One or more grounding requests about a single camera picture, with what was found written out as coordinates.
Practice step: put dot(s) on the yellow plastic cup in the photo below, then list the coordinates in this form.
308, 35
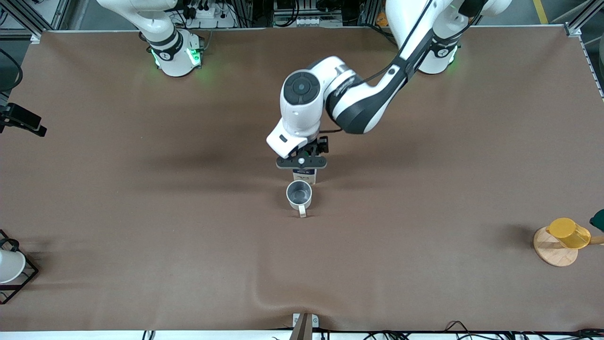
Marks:
568, 232

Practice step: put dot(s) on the aluminium frame profile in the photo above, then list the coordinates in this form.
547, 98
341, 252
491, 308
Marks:
28, 21
583, 19

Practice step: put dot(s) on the metal clamp bracket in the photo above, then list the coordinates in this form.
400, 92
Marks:
304, 323

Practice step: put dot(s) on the white cup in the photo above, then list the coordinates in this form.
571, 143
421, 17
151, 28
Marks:
9, 266

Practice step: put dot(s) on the blue white milk carton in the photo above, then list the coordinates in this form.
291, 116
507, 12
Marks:
304, 175

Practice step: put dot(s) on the white power strip with plugs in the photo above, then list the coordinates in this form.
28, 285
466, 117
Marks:
212, 16

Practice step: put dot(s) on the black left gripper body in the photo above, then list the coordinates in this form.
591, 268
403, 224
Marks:
321, 145

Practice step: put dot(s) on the long white power strip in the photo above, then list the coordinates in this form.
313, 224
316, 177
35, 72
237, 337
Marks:
318, 21

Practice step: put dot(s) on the grey ceramic mug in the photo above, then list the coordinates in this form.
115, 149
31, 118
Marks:
298, 193

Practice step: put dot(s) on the brown table cover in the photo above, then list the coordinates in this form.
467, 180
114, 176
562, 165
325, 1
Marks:
188, 264

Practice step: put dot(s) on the round wooden cup stand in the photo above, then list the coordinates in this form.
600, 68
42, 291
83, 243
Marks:
552, 252

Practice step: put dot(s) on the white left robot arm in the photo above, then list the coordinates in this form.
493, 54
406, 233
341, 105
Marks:
358, 101

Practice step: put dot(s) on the orange snack bags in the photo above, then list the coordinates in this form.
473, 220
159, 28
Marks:
382, 20

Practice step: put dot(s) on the dark green cup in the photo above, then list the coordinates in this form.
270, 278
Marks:
599, 220

